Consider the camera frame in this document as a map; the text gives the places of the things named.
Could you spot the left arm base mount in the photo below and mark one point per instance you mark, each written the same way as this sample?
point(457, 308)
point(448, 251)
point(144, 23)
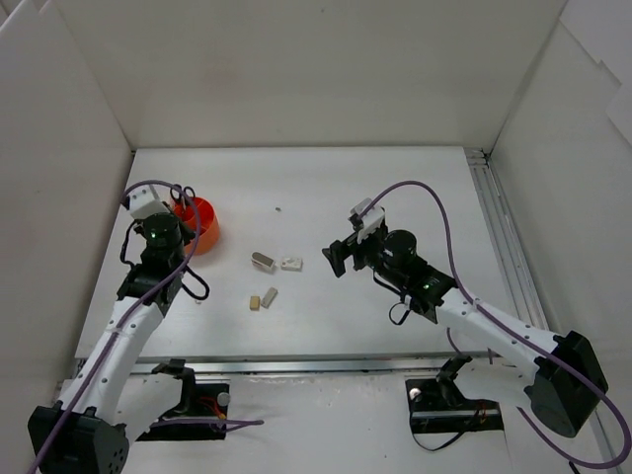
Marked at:
point(199, 399)

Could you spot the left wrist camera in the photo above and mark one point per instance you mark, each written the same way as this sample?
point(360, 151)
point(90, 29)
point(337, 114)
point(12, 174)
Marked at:
point(143, 202)

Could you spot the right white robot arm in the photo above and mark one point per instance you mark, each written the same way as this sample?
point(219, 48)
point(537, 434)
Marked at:
point(556, 371)

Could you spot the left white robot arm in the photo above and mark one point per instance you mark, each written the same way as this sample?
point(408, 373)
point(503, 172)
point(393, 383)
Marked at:
point(91, 427)

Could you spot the long beige eraser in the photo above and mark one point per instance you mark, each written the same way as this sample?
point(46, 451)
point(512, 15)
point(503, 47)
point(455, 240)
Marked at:
point(269, 297)

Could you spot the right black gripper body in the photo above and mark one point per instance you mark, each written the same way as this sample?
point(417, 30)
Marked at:
point(349, 254)

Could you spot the small tan eraser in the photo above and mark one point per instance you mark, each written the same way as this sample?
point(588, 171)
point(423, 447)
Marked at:
point(254, 303)

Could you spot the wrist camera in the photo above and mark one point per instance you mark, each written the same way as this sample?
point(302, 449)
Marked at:
point(365, 218)
point(143, 202)

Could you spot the white eraser in sleeve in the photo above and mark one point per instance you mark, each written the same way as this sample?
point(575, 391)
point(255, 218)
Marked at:
point(291, 264)

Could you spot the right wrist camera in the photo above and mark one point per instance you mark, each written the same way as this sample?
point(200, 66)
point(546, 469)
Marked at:
point(365, 218)

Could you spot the black handled scissors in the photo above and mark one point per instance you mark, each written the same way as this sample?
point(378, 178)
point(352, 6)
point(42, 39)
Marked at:
point(181, 197)

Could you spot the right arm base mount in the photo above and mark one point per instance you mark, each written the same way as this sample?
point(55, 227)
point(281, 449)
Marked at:
point(437, 407)

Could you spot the aluminium side rail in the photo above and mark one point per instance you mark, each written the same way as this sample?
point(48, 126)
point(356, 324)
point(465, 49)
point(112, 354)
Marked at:
point(519, 284)

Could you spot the orange round pen holder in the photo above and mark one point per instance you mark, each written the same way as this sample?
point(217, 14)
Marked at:
point(209, 231)

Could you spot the aluminium front rail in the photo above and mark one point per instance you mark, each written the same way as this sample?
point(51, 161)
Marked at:
point(305, 365)

